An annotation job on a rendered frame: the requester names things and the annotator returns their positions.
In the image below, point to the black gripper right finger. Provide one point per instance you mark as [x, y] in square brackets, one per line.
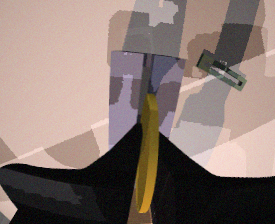
[185, 193]

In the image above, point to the gold coin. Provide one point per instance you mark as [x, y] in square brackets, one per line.
[148, 160]

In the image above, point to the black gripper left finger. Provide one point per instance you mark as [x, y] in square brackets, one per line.
[98, 194]

